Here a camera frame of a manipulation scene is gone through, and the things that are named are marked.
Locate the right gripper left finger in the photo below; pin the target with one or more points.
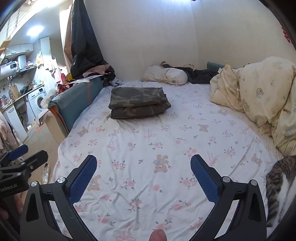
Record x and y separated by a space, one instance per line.
38 221

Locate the beige pillow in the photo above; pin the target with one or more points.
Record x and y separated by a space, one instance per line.
170 76

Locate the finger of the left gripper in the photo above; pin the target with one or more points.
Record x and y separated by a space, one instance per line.
32 163
14 154

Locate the floral white bed sheet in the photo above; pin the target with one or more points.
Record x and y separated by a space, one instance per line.
143 179

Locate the white paper sheet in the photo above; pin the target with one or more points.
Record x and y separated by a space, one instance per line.
85 80

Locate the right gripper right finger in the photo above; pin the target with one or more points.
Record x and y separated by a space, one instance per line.
248 221

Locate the person's right hand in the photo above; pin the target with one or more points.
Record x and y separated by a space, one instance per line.
158 235

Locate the camouflage pants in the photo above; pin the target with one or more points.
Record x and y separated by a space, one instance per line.
137 102

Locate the teal bed footboard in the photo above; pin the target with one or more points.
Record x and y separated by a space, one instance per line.
68 105

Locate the cream bear print duvet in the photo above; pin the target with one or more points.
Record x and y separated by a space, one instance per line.
265 92

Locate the teal cushion by wall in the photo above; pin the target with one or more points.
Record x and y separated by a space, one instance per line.
214 67

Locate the person's left hand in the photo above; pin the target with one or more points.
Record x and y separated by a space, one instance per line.
11 205

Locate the black clothes by wall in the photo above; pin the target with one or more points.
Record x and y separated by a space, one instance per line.
194 76

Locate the tabby cat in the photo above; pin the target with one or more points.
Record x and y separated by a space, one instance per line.
280 189

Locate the pink blanket on chair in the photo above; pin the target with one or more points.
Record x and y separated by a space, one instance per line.
7 134

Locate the white washing machine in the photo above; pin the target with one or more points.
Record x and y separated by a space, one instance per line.
35 97

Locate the dark hanging clothes pile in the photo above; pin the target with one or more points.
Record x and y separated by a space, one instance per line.
86 56

